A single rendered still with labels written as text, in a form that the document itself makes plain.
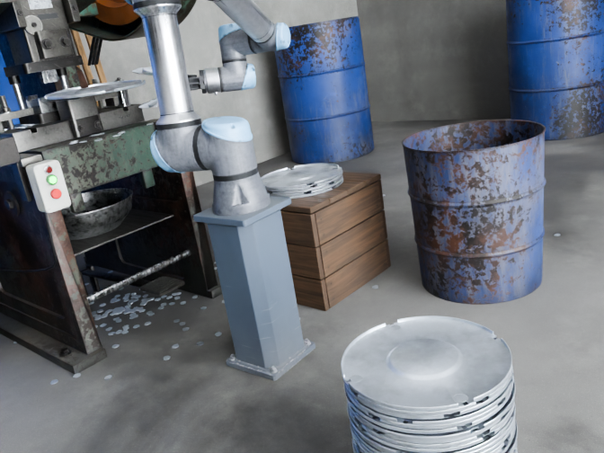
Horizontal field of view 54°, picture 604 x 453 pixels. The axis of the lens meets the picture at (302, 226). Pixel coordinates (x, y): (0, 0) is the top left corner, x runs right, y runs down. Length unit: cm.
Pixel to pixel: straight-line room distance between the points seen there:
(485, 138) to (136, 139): 116
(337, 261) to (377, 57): 342
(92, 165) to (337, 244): 80
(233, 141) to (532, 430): 93
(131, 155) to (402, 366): 125
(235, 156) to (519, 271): 91
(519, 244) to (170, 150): 102
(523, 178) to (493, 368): 83
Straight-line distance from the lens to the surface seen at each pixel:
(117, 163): 198
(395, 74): 509
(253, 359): 164
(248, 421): 149
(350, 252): 196
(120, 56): 364
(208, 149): 148
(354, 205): 195
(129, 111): 211
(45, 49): 203
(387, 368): 106
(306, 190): 190
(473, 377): 103
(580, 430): 140
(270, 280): 154
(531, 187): 181
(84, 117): 199
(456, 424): 98
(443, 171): 172
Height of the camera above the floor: 86
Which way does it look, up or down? 18 degrees down
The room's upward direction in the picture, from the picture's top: 9 degrees counter-clockwise
